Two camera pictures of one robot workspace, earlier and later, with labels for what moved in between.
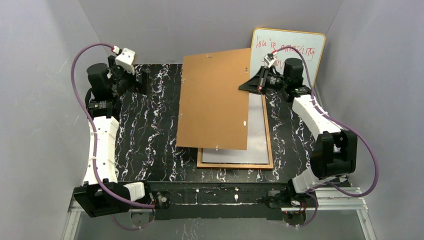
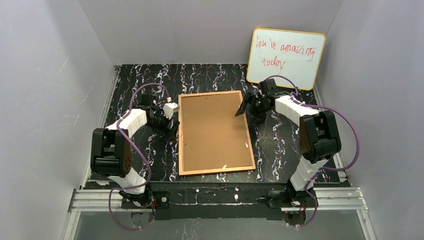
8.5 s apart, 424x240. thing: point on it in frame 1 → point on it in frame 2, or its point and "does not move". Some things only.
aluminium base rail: (342, 199) does not move
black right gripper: (261, 81) → (250, 104)
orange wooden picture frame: (242, 165) → (211, 139)
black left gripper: (138, 80) → (166, 125)
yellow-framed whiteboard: (310, 45) does not move
